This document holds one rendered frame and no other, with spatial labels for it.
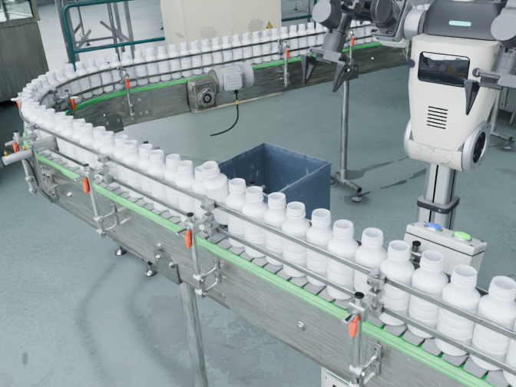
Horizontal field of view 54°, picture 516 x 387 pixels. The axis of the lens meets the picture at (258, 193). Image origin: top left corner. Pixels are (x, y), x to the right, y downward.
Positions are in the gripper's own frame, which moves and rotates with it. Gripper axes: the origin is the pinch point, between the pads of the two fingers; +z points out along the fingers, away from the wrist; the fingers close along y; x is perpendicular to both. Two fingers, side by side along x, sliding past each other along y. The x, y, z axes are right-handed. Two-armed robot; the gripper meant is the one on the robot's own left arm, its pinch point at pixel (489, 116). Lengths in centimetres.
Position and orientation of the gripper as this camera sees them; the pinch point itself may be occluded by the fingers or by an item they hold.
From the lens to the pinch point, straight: 127.1
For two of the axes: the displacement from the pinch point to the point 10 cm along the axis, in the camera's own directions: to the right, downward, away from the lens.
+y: 7.6, 3.1, -5.7
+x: 5.9, 0.4, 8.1
